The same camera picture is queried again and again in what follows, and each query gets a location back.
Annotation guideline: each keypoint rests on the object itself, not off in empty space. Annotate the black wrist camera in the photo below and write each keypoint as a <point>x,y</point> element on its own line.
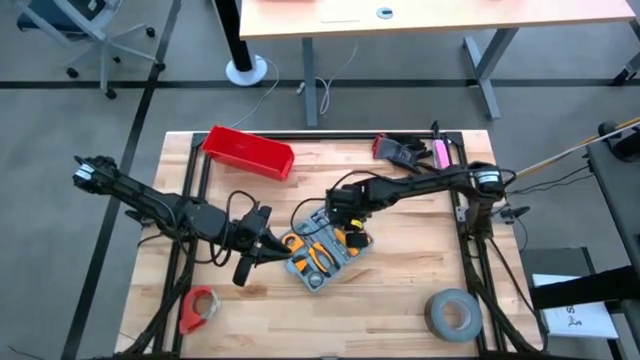
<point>242,272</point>
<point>359,240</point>

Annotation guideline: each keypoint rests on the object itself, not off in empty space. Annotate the yellow black hex key set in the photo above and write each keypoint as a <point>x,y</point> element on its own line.
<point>301,265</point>

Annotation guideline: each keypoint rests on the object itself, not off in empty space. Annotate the black side table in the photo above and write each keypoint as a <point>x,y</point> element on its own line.
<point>620,200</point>

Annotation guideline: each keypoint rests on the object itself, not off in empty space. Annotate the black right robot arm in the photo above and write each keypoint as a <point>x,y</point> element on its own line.
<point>430,182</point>

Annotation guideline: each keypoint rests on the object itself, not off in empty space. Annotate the grey round desk grommet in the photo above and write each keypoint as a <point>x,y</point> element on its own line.
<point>384,13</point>

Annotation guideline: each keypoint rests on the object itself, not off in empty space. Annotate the white pole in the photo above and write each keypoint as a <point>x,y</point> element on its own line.
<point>560,156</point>

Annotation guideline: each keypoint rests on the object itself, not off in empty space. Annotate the small black clamp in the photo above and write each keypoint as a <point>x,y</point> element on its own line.
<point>436,131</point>

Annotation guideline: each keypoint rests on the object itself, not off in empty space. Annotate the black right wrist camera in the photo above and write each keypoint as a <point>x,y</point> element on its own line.
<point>359,240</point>

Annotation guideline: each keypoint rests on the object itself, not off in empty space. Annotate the grey duct tape roll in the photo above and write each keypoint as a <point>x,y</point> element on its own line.
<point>437,320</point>

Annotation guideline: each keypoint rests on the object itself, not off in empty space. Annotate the dark desk leg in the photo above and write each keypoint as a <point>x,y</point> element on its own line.
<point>627,72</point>

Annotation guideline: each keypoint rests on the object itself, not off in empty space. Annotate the wooden desk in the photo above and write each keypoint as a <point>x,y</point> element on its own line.
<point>450,15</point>

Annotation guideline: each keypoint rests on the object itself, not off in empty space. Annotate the white printed paper sheet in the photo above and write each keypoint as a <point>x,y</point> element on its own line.
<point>580,320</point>

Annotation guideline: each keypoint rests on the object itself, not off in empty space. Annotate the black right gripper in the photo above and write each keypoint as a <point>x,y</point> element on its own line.
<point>347,202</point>

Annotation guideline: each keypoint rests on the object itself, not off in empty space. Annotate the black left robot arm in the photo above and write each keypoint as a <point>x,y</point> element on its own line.
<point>150,205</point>

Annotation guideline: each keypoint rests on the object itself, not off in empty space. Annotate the white flat pad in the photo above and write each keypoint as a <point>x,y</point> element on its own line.
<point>340,15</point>

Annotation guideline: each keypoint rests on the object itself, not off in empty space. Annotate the grey office chair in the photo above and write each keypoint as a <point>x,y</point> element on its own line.
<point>100,45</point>

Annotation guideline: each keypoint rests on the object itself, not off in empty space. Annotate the red plastic bin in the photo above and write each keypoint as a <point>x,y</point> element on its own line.
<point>245,150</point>

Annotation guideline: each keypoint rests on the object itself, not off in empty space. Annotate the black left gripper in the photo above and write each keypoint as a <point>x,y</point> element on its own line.
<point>250,230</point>

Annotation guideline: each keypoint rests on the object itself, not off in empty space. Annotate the yellow black pliers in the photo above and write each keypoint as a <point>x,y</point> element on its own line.
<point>320,257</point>

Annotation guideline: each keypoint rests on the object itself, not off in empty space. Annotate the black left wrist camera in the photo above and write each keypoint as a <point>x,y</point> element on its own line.
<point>242,272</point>

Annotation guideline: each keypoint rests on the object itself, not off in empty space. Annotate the red tape dispenser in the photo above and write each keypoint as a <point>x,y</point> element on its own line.
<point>190,312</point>

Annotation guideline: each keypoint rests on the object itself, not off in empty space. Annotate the black flat bar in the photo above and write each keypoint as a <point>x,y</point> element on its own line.
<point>580,290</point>

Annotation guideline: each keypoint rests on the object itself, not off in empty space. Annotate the grey plastic tool case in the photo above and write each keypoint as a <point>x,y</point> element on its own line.
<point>325,280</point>

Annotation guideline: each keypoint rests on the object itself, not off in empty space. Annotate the yellow pole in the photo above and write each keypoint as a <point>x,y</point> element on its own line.
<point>625,123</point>

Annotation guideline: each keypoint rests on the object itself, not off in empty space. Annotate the column with white round base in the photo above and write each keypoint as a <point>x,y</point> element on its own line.
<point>245,72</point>

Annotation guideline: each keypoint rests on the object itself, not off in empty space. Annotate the yellow tape measure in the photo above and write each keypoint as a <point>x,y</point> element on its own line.
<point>295,242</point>

